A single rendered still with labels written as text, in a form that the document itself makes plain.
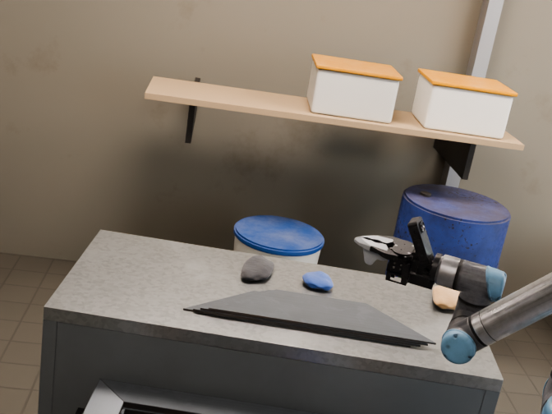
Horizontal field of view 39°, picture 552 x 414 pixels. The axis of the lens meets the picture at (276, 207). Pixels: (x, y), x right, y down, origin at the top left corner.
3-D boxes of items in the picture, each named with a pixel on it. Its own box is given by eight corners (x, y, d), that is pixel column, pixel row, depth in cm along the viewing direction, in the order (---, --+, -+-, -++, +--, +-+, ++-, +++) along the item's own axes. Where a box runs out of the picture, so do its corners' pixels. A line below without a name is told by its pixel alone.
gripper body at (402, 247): (382, 279, 185) (430, 294, 182) (387, 248, 182) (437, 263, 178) (390, 265, 192) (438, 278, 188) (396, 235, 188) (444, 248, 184)
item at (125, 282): (43, 319, 216) (43, 306, 215) (99, 240, 273) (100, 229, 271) (499, 392, 217) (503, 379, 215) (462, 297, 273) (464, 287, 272)
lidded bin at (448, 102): (485, 123, 435) (496, 79, 427) (508, 141, 399) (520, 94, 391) (406, 112, 430) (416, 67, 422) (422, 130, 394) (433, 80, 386)
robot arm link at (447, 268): (456, 267, 176) (463, 252, 183) (436, 261, 178) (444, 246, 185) (449, 295, 180) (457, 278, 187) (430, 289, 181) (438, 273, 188)
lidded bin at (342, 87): (382, 109, 429) (391, 64, 420) (395, 126, 393) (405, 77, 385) (301, 98, 424) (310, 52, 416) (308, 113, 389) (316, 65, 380)
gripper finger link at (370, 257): (347, 261, 188) (384, 272, 185) (351, 240, 185) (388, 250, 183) (351, 255, 191) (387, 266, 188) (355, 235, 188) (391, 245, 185)
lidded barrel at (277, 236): (307, 316, 461) (324, 223, 440) (305, 360, 414) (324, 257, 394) (225, 303, 461) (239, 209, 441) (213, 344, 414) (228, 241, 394)
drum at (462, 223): (466, 329, 477) (503, 192, 447) (480, 381, 420) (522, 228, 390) (370, 311, 480) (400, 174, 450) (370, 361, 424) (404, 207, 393)
